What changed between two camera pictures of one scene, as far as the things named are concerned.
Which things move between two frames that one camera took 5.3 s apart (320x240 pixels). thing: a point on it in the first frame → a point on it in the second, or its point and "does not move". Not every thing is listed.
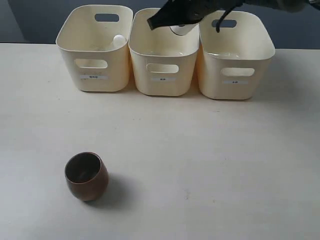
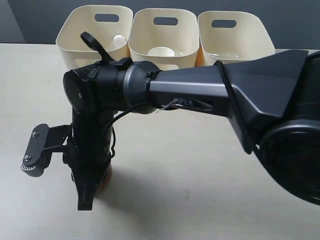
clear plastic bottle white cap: x=118 y=40 does not move
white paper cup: x=182 y=30 → x=160 y=51
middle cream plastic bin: x=165 y=63 does not move
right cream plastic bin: x=232 y=63 does not move
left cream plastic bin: x=85 y=40 does not move
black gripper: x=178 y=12 → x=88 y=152
